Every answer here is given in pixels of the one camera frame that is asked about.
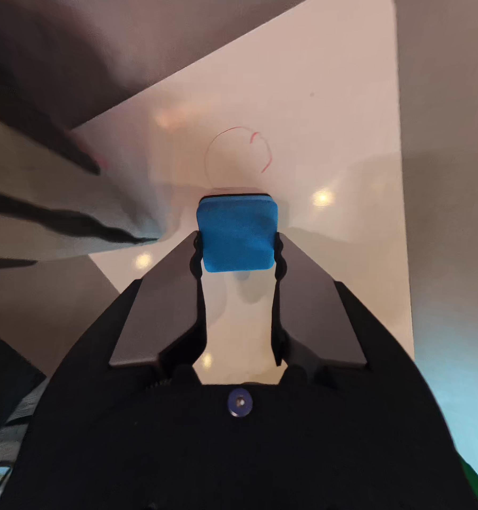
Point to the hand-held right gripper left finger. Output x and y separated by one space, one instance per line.
159 310

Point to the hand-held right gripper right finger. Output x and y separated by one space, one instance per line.
314 314

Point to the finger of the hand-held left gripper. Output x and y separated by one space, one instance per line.
23 239
43 175

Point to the blue whiteboard eraser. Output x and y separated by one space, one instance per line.
237 235

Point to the white whiteboard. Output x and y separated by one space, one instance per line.
302 119

